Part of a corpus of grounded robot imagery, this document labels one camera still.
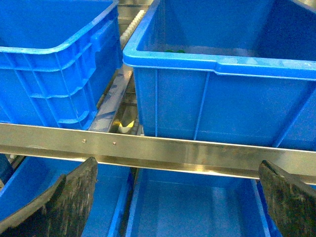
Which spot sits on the upper left blue crate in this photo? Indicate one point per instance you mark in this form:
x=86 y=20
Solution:
x=57 y=57

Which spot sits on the blue bin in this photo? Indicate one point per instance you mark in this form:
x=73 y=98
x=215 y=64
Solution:
x=178 y=204
x=35 y=175

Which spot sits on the blue crate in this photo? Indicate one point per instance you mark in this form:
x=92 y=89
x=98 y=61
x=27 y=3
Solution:
x=248 y=74
x=57 y=57

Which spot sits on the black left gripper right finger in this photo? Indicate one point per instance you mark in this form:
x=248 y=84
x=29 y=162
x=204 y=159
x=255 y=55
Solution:
x=291 y=203

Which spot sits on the lower middle blue bin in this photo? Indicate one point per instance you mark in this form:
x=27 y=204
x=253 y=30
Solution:
x=178 y=204

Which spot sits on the green push buttons in crate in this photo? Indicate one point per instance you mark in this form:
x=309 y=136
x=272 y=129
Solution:
x=172 y=51

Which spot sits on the steel shelf front rail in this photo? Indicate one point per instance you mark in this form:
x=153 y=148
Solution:
x=152 y=152

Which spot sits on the upper right blue crate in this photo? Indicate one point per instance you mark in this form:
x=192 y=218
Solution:
x=248 y=74

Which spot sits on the lower left blue bin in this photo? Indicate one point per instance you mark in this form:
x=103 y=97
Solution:
x=35 y=175

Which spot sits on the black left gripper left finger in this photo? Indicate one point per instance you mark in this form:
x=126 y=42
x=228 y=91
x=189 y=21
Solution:
x=60 y=211

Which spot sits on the steel divider rail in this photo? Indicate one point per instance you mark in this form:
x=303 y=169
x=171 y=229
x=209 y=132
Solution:
x=107 y=118

